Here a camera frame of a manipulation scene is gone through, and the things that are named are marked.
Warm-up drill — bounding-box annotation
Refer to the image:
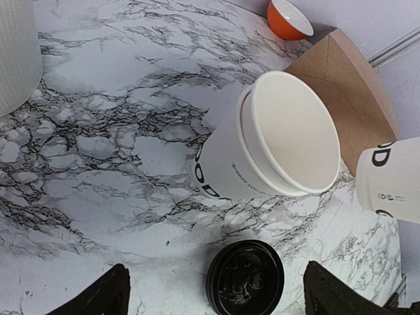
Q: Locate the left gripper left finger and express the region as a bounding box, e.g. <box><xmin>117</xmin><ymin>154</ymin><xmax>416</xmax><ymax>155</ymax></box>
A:
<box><xmin>48</xmin><ymin>263</ymin><xmax>131</xmax><ymax>315</ymax></box>

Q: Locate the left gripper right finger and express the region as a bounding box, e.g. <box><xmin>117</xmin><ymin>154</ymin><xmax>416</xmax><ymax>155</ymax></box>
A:
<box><xmin>303</xmin><ymin>261</ymin><xmax>400</xmax><ymax>315</ymax></box>

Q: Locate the single white paper cup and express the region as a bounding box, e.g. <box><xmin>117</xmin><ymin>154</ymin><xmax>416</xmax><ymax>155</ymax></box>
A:
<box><xmin>356</xmin><ymin>137</ymin><xmax>419</xmax><ymax>223</ymax></box>

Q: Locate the white canister with stirrers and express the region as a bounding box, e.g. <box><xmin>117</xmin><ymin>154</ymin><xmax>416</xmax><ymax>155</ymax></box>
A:
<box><xmin>1</xmin><ymin>0</ymin><xmax>43</xmax><ymax>116</ymax></box>

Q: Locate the orange bowl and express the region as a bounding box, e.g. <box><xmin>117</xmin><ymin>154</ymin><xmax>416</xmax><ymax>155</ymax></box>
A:
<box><xmin>267</xmin><ymin>0</ymin><xmax>314</xmax><ymax>41</ymax></box>

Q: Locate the black plastic cup lid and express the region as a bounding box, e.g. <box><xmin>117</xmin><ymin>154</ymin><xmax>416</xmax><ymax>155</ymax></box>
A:
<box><xmin>205</xmin><ymin>240</ymin><xmax>285</xmax><ymax>314</ymax></box>

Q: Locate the right aluminium frame post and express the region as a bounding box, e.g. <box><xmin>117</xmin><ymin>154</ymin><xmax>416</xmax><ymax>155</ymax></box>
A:
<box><xmin>369</xmin><ymin>27</ymin><xmax>420</xmax><ymax>68</ymax></box>

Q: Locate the stack of white paper cups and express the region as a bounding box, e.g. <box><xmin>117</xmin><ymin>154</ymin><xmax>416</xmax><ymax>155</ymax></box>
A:
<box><xmin>191</xmin><ymin>71</ymin><xmax>341</xmax><ymax>200</ymax></box>

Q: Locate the brown paper bag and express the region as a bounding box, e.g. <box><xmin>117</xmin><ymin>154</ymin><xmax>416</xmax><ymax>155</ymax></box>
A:
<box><xmin>285</xmin><ymin>29</ymin><xmax>399</xmax><ymax>175</ymax></box>

